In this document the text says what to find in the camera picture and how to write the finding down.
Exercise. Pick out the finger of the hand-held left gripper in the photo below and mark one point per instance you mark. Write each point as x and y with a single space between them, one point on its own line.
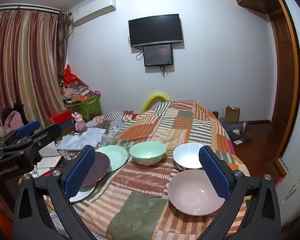
27 129
46 133

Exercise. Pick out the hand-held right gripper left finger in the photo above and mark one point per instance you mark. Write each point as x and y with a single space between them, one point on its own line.
80 172

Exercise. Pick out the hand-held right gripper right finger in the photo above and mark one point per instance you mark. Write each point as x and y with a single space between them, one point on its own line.
213 172

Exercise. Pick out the pink bowl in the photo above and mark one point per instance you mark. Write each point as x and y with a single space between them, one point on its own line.
195 192

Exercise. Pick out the green plate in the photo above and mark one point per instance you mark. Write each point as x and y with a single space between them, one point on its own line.
116 156

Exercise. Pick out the pink garment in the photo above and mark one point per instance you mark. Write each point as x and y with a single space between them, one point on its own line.
12 122

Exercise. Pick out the brown plate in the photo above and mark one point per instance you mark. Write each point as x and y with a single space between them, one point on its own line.
100 166

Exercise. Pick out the red box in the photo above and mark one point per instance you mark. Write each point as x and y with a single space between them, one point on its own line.
60 117

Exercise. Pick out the white plate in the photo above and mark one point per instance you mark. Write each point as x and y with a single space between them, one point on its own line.
83 195

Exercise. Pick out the white notebook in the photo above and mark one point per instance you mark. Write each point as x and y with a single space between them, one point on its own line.
50 163

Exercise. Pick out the white spotted bowl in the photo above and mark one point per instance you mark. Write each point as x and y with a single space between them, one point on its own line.
187 156

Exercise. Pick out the white cloth sheet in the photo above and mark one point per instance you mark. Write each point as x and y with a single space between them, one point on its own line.
85 138

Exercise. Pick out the pink toy figure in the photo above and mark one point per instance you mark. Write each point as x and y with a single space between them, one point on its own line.
79 123

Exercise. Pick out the white paper sheet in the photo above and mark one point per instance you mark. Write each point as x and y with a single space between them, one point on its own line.
238 142

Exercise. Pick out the grey cloth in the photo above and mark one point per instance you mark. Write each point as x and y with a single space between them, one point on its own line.
236 130

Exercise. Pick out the green box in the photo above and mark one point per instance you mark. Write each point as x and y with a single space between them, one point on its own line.
87 108

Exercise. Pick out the pile of papers and boxes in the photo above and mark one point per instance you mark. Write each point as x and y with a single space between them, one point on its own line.
76 91

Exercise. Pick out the checkered patchwork quilt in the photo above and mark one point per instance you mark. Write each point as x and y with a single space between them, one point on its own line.
115 123

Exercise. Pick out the cardboard box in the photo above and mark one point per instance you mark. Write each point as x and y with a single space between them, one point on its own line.
232 114

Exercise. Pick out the striped brown curtain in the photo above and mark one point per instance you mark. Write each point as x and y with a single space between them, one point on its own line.
27 67

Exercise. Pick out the red bag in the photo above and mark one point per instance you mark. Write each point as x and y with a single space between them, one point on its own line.
70 76

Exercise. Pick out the green bowl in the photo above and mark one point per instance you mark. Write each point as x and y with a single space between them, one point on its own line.
147 152

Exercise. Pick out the striped patchwork blanket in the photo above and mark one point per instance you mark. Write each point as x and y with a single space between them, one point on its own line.
145 200

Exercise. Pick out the white appliance with stickers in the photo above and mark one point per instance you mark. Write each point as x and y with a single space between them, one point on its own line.
297 180

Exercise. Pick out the brown floral curtain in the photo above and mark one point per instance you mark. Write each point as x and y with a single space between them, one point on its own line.
64 42

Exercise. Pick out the yellow foam tube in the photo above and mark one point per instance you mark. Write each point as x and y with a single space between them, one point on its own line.
156 97

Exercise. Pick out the small black monitor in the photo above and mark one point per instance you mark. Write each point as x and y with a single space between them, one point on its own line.
158 55

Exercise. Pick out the white air conditioner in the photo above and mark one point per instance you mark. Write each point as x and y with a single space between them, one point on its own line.
95 10

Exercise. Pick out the large black television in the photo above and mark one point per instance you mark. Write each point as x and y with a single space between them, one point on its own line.
156 30

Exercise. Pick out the wooden door frame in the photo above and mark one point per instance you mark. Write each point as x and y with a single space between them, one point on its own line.
287 80

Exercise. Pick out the white curtain rail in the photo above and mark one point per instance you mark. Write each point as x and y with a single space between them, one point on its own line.
27 7

